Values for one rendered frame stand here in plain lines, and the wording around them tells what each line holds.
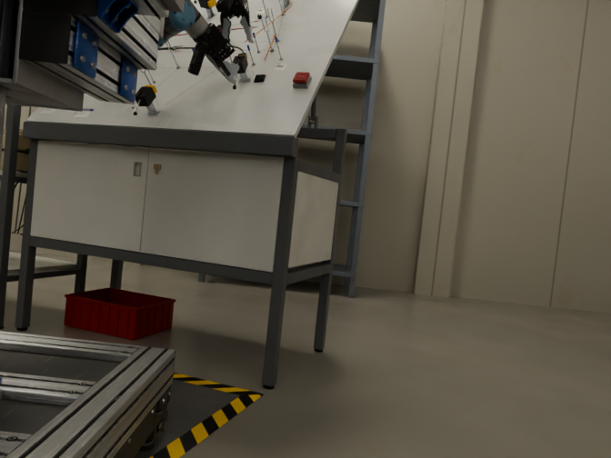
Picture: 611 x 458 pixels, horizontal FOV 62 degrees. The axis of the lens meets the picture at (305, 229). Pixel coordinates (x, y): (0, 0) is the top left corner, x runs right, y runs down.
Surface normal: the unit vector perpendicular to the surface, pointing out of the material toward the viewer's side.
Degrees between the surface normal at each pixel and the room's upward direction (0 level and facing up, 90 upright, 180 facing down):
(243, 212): 90
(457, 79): 90
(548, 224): 90
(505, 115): 90
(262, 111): 50
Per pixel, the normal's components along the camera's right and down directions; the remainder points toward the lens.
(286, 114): -0.19, -0.63
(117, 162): -0.33, 0.00
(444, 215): -0.01, 0.04
